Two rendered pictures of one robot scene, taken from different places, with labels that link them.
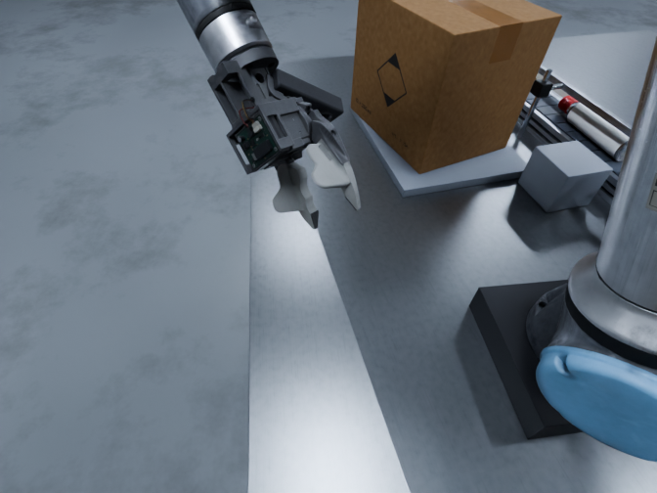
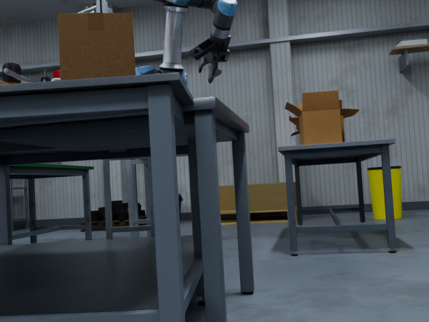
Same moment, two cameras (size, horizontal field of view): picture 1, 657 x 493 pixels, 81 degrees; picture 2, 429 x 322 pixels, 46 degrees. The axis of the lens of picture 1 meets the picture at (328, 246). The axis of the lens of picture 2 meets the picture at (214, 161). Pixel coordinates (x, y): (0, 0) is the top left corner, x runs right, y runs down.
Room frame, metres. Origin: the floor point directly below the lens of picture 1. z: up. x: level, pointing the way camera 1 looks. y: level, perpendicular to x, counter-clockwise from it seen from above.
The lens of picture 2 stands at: (2.37, 0.74, 0.54)
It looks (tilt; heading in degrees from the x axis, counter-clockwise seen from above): 3 degrees up; 200
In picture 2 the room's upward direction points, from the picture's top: 3 degrees counter-clockwise
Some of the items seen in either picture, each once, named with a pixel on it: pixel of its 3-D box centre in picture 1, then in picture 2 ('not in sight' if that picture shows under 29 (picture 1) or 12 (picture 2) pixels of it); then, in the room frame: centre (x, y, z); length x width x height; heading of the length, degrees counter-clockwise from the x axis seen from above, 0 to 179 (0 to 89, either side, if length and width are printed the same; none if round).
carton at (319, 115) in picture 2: not in sight; (320, 121); (-1.46, 0.23, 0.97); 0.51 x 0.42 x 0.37; 104
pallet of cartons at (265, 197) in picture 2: not in sight; (248, 202); (-4.46, -1.26, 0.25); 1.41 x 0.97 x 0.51; 99
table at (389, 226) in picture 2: not in sight; (332, 193); (-2.31, 0.18, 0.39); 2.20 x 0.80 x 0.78; 9
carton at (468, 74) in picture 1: (437, 69); (101, 64); (0.84, -0.22, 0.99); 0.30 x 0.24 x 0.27; 28
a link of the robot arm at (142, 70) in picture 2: not in sight; (145, 80); (0.25, -0.35, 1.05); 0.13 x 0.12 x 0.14; 139
